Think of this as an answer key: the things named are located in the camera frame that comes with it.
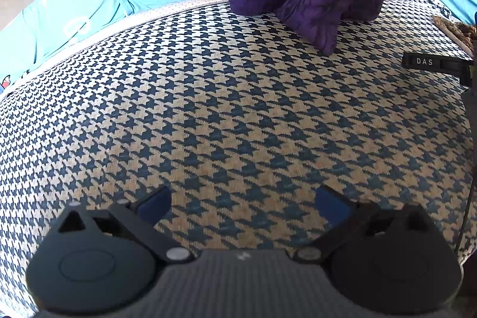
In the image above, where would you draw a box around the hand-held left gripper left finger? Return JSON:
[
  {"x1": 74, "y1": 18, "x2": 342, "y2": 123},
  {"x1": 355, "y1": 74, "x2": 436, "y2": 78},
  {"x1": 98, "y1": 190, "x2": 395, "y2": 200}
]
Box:
[{"x1": 56, "y1": 186, "x2": 195, "y2": 265}]

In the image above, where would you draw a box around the black cable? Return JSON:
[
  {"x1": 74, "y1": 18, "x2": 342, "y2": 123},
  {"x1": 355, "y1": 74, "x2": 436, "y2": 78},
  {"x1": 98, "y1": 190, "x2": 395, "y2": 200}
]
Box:
[{"x1": 452, "y1": 168, "x2": 477, "y2": 256}]

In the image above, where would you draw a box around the brown patterned scarf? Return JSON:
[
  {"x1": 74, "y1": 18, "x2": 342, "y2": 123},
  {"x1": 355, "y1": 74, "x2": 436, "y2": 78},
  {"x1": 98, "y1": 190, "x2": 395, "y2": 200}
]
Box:
[{"x1": 431, "y1": 15, "x2": 477, "y2": 55}]

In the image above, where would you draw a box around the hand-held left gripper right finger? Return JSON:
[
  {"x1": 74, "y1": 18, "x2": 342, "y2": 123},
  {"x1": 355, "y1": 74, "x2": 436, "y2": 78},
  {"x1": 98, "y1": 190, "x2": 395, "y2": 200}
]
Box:
[{"x1": 294, "y1": 185, "x2": 435, "y2": 265}]

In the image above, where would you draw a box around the houndstooth sofa seat cover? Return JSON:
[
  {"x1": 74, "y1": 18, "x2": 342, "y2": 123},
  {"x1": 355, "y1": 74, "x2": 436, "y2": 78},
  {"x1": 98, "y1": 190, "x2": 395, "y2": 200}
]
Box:
[{"x1": 0, "y1": 0, "x2": 477, "y2": 304}]

